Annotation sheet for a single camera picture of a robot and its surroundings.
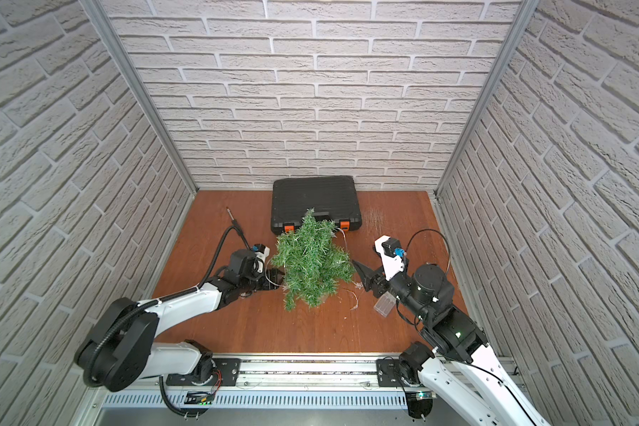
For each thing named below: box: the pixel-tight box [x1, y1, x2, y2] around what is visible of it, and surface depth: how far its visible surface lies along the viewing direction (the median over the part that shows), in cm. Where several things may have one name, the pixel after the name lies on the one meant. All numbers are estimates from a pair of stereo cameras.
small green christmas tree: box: [270, 207, 357, 312], surface depth 68 cm
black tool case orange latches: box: [270, 175, 363, 237], surface depth 111 cm
